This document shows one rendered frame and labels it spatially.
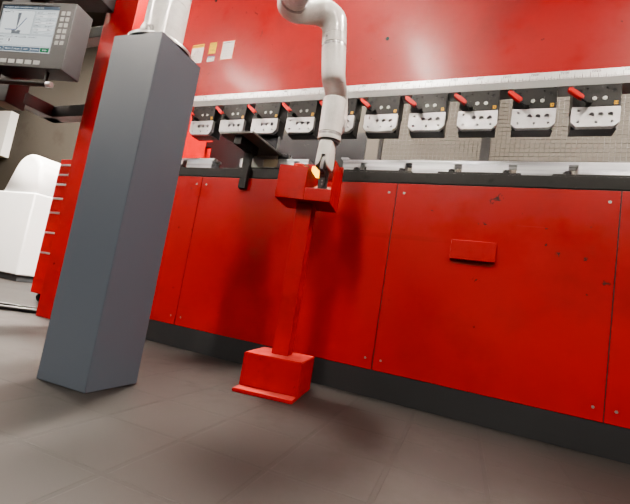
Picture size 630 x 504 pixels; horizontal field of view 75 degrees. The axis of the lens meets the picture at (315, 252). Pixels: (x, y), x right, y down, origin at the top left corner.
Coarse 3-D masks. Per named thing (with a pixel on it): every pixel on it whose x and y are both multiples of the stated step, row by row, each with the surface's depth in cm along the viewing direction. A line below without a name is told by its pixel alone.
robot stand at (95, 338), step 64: (128, 64) 117; (192, 64) 127; (128, 128) 113; (128, 192) 110; (64, 256) 114; (128, 256) 112; (64, 320) 110; (128, 320) 115; (64, 384) 106; (128, 384) 118
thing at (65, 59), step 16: (0, 16) 213; (64, 16) 206; (80, 16) 209; (64, 32) 205; (80, 32) 211; (64, 48) 204; (80, 48) 212; (0, 64) 209; (16, 64) 207; (32, 64) 206; (48, 64) 204; (64, 64) 204; (80, 64) 214; (64, 80) 214
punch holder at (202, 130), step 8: (200, 112) 223; (208, 112) 221; (216, 112) 220; (192, 120) 225; (200, 120) 222; (208, 120) 220; (216, 120) 221; (192, 128) 223; (200, 128) 221; (208, 128) 219; (216, 128) 222; (192, 136) 226; (200, 136) 224; (208, 136) 222; (216, 136) 223
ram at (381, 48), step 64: (192, 0) 241; (256, 0) 221; (384, 0) 190; (448, 0) 177; (512, 0) 166; (576, 0) 157; (256, 64) 214; (320, 64) 198; (384, 64) 184; (448, 64) 173; (512, 64) 162; (576, 64) 153
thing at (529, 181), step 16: (208, 176) 200; (224, 176) 196; (256, 176) 189; (272, 176) 185; (352, 176) 170; (368, 176) 167; (384, 176) 164; (400, 176) 161; (416, 176) 159; (432, 176) 156; (448, 176) 154; (464, 176) 152; (480, 176) 149; (496, 176) 147; (512, 176) 145; (528, 176) 143; (544, 176) 141; (560, 176) 139; (576, 176) 137
